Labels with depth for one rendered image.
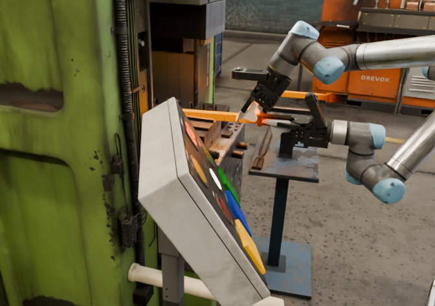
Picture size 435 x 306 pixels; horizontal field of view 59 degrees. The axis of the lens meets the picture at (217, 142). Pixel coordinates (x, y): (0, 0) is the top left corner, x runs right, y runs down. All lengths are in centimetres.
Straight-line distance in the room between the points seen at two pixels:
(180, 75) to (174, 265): 89
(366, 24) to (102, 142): 388
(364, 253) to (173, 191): 197
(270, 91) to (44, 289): 98
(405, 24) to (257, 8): 489
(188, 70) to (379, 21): 327
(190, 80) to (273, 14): 744
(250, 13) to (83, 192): 817
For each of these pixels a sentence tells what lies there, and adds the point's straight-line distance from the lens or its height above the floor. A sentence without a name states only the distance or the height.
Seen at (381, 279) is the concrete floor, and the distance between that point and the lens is 231.
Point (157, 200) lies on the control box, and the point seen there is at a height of 116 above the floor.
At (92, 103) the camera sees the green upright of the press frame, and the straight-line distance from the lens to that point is 93.
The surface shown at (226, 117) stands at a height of 101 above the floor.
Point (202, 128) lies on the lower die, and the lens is 123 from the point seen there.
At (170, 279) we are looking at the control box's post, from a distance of 86.
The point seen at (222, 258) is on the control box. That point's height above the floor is 105.
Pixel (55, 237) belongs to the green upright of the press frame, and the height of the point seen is 70.
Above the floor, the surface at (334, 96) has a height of 93.
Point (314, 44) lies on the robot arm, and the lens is 113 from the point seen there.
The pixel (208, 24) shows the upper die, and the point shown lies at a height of 131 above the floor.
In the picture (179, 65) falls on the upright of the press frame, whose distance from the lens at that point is 154.
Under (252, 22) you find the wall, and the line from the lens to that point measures 903.
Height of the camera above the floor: 145
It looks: 24 degrees down
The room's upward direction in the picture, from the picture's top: 2 degrees clockwise
